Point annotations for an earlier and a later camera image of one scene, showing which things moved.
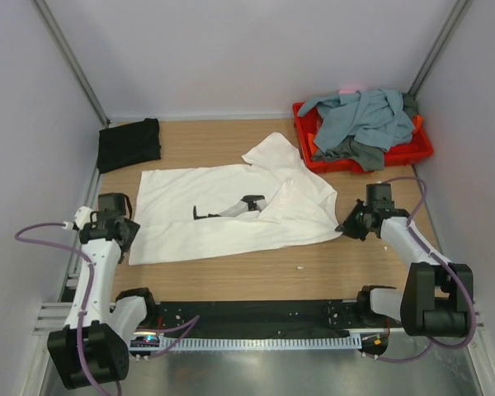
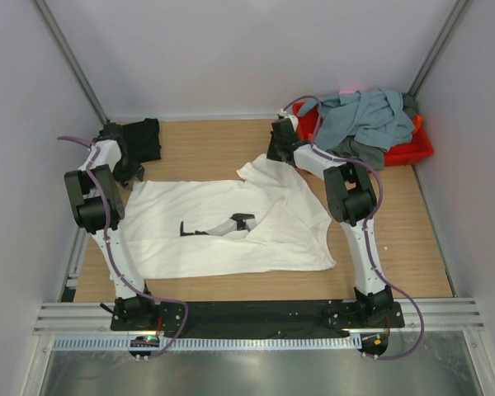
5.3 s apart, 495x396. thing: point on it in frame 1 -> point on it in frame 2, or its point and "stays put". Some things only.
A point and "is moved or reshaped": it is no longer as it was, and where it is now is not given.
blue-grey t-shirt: (376, 115) stays put
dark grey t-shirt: (352, 151) stays put
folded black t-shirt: (128, 144) stays put
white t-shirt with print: (303, 207) is moved or reshaped
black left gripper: (133, 228) -> (137, 170)
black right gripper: (348, 228) -> (270, 154)
